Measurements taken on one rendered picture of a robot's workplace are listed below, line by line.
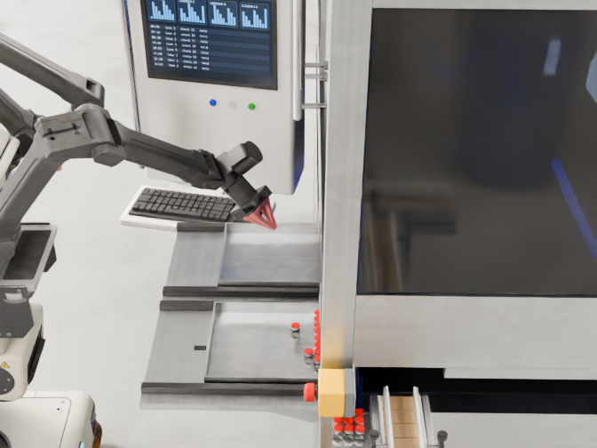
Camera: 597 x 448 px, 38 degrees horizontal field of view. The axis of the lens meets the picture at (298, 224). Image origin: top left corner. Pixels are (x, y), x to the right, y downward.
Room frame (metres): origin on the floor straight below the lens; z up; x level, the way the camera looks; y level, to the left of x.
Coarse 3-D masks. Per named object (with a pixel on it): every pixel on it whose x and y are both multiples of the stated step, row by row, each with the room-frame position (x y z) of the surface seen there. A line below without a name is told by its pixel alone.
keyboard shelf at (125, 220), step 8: (176, 184) 2.35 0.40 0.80; (184, 184) 2.35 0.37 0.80; (192, 192) 2.30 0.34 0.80; (200, 192) 2.30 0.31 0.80; (208, 192) 2.31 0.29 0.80; (216, 192) 2.31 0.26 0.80; (224, 192) 2.32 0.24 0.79; (128, 208) 2.20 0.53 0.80; (272, 208) 2.21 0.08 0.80; (128, 216) 2.16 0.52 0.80; (136, 216) 2.16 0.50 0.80; (264, 216) 2.17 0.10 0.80; (128, 224) 2.15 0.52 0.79; (136, 224) 2.14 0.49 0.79; (144, 224) 2.14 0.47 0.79; (152, 224) 2.13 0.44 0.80; (160, 224) 2.13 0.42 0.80; (168, 224) 2.12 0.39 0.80; (176, 224) 2.12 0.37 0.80
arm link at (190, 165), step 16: (112, 128) 1.44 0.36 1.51; (128, 128) 1.48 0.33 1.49; (128, 144) 1.43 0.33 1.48; (144, 144) 1.48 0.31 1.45; (160, 144) 1.53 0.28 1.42; (96, 160) 1.37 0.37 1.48; (112, 160) 1.39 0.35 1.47; (128, 160) 1.47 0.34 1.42; (144, 160) 1.49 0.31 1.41; (160, 160) 1.51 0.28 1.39; (176, 160) 1.54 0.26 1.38; (192, 160) 1.59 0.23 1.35; (208, 160) 1.66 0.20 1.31; (176, 176) 1.58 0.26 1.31; (192, 176) 1.59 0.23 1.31; (208, 176) 1.62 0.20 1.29
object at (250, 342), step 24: (216, 312) 1.63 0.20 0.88; (240, 312) 1.63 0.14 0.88; (264, 312) 1.63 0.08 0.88; (288, 312) 1.63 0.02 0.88; (312, 312) 1.63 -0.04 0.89; (216, 336) 1.54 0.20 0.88; (240, 336) 1.54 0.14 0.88; (264, 336) 1.54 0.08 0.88; (288, 336) 1.54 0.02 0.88; (312, 336) 1.55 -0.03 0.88; (216, 360) 1.46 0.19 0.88; (240, 360) 1.46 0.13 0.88; (264, 360) 1.46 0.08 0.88; (288, 360) 1.46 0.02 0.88
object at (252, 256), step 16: (240, 224) 1.97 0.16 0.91; (256, 224) 1.97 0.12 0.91; (288, 224) 1.97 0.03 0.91; (304, 224) 1.97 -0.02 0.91; (224, 240) 1.89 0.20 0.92; (240, 240) 1.94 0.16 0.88; (256, 240) 1.94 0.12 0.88; (272, 240) 1.94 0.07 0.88; (288, 240) 1.94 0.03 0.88; (304, 240) 1.94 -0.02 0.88; (224, 256) 1.86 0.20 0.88; (240, 256) 1.86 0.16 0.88; (256, 256) 1.86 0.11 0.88; (272, 256) 1.86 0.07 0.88; (288, 256) 1.86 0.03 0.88; (304, 256) 1.86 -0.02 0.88; (224, 272) 1.79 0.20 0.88; (240, 272) 1.79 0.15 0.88; (256, 272) 1.79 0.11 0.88; (272, 272) 1.79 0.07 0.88; (288, 272) 1.79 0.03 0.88; (304, 272) 1.79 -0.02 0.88
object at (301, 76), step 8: (304, 0) 1.77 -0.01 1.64; (304, 8) 1.77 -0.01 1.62; (304, 16) 1.77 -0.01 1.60; (304, 24) 1.77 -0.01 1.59; (304, 32) 1.77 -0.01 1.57; (304, 40) 1.77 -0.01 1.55; (304, 48) 1.77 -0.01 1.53; (304, 56) 1.77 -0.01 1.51; (304, 64) 1.77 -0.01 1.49; (304, 72) 1.77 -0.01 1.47; (304, 80) 1.77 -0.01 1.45; (304, 88) 1.77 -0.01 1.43
